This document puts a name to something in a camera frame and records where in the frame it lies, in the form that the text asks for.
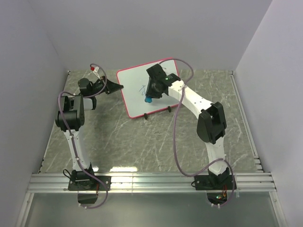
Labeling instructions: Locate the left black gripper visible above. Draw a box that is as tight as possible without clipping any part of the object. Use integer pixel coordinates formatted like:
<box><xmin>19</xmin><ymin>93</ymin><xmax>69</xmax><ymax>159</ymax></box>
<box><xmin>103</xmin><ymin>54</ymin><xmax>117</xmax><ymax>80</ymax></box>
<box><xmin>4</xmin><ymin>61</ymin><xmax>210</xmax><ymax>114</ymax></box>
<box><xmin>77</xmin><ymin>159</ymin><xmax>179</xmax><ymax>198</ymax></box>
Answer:
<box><xmin>90</xmin><ymin>76</ymin><xmax>124</xmax><ymax>97</ymax></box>

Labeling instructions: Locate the blue whiteboard eraser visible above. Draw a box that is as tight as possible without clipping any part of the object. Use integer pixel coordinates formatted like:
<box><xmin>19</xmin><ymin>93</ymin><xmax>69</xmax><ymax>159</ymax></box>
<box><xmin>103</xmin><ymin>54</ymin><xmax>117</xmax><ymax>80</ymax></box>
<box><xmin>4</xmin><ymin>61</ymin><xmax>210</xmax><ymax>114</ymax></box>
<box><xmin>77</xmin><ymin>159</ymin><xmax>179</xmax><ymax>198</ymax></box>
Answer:
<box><xmin>144</xmin><ymin>96</ymin><xmax>152</xmax><ymax>103</ymax></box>

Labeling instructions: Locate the red framed whiteboard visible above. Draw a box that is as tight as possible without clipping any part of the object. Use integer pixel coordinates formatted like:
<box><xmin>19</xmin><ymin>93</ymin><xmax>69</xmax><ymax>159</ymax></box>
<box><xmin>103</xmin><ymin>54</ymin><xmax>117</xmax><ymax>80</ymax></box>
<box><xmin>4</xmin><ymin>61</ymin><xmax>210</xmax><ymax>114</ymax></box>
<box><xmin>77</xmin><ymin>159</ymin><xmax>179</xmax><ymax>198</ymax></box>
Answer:
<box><xmin>116</xmin><ymin>60</ymin><xmax>178</xmax><ymax>119</ymax></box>

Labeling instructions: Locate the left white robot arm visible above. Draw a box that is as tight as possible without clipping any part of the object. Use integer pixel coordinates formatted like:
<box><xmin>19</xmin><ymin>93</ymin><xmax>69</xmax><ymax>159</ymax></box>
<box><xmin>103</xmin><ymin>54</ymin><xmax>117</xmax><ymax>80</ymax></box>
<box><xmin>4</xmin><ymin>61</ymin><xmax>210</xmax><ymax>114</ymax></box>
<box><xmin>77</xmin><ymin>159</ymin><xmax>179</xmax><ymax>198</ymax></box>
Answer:
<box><xmin>55</xmin><ymin>76</ymin><xmax>124</xmax><ymax>190</ymax></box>

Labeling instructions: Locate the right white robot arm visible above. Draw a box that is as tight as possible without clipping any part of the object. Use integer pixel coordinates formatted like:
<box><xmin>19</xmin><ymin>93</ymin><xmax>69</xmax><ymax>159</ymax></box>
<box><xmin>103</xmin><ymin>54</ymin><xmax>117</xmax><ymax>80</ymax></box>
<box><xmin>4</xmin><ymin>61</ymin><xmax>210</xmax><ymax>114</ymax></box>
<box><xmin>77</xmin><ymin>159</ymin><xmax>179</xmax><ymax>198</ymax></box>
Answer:
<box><xmin>145</xmin><ymin>64</ymin><xmax>231</xmax><ymax>189</ymax></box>

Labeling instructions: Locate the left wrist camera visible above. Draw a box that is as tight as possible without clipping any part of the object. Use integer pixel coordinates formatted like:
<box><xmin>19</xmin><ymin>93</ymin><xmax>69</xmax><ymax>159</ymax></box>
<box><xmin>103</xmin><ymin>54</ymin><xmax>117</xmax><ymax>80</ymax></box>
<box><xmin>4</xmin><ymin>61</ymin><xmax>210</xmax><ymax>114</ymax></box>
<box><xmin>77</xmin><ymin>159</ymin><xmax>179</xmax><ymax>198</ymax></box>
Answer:
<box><xmin>90</xmin><ymin>66</ymin><xmax>101</xmax><ymax>79</ymax></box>

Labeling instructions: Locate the whiteboard wire stand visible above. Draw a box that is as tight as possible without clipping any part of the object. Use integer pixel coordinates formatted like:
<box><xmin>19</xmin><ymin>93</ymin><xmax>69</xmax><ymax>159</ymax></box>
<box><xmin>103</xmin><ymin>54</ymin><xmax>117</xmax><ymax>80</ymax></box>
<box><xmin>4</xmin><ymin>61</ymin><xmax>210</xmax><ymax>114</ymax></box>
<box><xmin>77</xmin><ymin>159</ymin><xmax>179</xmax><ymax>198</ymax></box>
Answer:
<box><xmin>143</xmin><ymin>106</ymin><xmax>171</xmax><ymax>120</ymax></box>

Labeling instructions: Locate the right side aluminium rail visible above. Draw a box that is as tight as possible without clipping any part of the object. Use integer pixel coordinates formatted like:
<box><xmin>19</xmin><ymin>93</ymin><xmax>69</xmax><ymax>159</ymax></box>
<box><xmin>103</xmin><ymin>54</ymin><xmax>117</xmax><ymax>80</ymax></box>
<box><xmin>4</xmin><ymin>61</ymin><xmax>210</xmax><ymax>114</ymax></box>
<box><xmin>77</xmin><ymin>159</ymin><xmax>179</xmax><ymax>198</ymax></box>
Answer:
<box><xmin>228</xmin><ymin>70</ymin><xmax>264</xmax><ymax>173</ymax></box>

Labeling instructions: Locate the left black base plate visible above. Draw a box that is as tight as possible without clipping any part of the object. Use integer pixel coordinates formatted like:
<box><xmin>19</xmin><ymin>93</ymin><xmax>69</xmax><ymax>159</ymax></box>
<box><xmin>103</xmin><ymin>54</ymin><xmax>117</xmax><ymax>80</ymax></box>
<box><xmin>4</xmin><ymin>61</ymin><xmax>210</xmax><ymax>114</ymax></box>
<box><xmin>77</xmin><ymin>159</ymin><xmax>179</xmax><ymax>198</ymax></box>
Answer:
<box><xmin>68</xmin><ymin>175</ymin><xmax>111</xmax><ymax>191</ymax></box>

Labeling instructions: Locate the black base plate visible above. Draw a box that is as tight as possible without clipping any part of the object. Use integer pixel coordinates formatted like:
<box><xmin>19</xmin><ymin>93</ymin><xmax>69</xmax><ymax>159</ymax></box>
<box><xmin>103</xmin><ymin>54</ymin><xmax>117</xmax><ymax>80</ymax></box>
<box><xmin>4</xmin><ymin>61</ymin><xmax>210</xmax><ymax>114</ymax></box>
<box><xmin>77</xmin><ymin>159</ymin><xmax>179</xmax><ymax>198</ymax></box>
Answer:
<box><xmin>191</xmin><ymin>175</ymin><xmax>237</xmax><ymax>191</ymax></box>
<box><xmin>68</xmin><ymin>175</ymin><xmax>111</xmax><ymax>191</ymax></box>

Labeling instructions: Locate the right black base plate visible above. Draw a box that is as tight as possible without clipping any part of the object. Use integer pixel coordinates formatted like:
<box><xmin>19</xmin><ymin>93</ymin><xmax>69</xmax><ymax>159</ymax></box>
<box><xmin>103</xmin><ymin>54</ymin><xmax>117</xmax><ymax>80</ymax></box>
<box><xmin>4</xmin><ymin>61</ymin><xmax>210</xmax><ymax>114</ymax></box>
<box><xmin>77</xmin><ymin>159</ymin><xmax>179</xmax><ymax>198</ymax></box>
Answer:
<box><xmin>191</xmin><ymin>175</ymin><xmax>237</xmax><ymax>191</ymax></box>

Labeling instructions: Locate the aluminium mounting rail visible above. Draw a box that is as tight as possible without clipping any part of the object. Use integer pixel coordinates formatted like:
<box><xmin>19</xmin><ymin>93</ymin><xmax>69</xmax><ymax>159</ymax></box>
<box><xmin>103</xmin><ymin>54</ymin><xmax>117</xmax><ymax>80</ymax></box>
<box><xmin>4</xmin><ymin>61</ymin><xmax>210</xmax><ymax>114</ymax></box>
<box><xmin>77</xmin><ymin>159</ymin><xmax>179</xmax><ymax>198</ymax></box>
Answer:
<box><xmin>27</xmin><ymin>172</ymin><xmax>276</xmax><ymax>193</ymax></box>

